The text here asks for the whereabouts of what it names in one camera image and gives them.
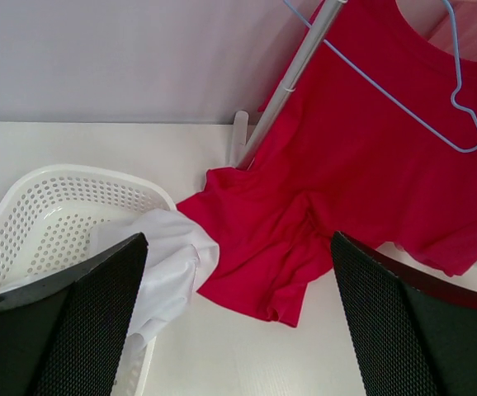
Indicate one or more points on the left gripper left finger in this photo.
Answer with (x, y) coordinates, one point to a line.
(64, 334)

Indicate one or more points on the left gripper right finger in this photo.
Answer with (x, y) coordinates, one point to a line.
(413, 334)

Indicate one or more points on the white t shirt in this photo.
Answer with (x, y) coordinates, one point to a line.
(181, 256)

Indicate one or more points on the crimson red t shirt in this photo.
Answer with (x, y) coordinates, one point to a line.
(368, 144)

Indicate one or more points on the white perforated plastic basket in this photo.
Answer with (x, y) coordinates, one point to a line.
(47, 216)

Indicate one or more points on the metal clothes rack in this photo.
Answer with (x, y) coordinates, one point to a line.
(244, 144)

